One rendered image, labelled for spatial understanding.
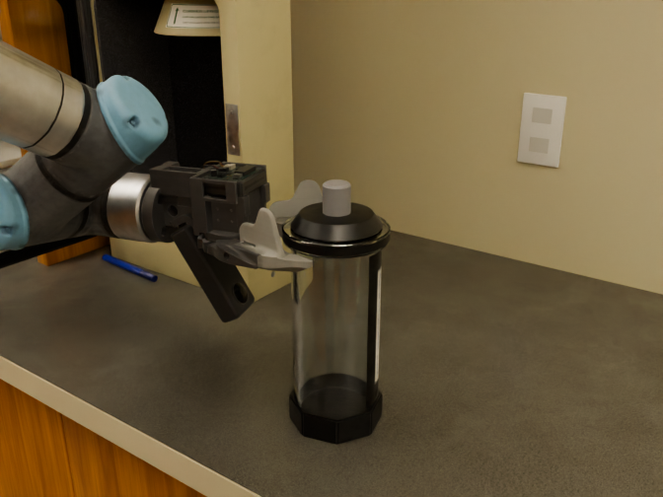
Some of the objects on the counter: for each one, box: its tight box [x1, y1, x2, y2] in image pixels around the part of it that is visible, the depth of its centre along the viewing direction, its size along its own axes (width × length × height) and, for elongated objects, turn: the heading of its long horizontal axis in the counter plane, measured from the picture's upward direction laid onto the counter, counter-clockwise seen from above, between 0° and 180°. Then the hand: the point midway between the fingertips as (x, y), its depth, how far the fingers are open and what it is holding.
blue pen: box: [103, 254, 158, 282], centre depth 117 cm, size 1×14×1 cm, turn 49°
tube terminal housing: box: [91, 0, 294, 302], centre depth 110 cm, size 25×32×77 cm
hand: (331, 248), depth 72 cm, fingers open, 11 cm apart
